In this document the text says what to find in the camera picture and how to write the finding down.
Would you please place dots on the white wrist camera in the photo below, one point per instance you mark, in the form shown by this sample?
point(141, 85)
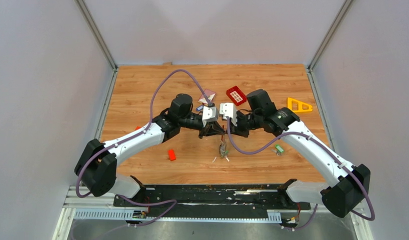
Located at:
point(209, 115)
point(228, 112)

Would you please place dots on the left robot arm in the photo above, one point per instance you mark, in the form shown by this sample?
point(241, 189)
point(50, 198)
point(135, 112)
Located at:
point(97, 166)

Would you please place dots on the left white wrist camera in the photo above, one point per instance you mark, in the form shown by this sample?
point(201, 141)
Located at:
point(209, 115)

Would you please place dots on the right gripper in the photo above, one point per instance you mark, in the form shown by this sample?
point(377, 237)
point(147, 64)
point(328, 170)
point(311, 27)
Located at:
point(237, 130)

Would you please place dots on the playing card box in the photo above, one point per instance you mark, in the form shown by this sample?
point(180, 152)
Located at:
point(207, 97)

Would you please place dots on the yellow triangular brick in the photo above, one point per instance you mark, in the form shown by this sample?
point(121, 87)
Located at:
point(297, 106)

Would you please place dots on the red window brick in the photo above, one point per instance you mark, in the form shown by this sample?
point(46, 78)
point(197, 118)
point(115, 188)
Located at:
point(236, 95)

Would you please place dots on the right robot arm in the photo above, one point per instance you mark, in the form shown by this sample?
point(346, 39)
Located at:
point(345, 184)

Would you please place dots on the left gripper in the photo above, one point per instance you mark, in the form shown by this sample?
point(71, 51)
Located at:
point(216, 131)

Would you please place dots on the red rectangular block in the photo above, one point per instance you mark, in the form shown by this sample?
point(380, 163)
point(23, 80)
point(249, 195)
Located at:
point(172, 155)

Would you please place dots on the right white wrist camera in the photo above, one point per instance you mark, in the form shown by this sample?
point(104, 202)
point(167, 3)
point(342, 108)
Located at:
point(228, 112)

